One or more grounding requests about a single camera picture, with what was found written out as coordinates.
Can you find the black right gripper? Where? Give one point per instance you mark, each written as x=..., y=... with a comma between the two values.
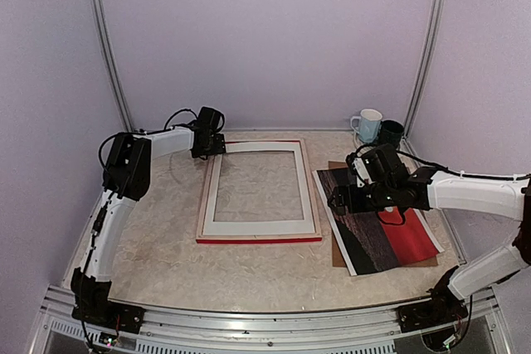
x=354, y=206

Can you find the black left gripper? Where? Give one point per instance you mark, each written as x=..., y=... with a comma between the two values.
x=221, y=147

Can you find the red sunset photo white border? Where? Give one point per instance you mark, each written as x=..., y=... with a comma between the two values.
x=372, y=242

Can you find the red wooden picture frame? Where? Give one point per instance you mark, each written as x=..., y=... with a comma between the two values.
x=257, y=238

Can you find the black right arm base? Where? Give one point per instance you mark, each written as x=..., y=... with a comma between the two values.
x=442, y=307

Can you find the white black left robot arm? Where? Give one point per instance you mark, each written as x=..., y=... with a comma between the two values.
x=126, y=180

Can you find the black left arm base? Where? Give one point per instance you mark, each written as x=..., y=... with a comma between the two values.
x=120, y=317

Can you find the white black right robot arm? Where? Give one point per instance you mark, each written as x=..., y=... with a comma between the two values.
x=382, y=180

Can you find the white plate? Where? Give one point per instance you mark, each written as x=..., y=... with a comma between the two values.
x=361, y=144

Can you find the dark green mug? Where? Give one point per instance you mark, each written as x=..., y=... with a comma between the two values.
x=390, y=132

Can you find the light blue mug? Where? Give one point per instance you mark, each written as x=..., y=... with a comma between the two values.
x=366, y=125

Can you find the brown frame backing board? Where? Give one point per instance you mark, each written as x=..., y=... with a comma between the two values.
x=423, y=263

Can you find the aluminium front rail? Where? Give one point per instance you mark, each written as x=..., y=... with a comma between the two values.
x=375, y=329

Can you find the left aluminium corner post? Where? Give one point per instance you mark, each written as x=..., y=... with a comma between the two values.
x=111, y=67

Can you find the aluminium corner post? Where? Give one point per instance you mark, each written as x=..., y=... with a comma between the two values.
x=427, y=52
x=111, y=67

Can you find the right aluminium corner post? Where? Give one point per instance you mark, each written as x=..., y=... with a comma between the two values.
x=427, y=52

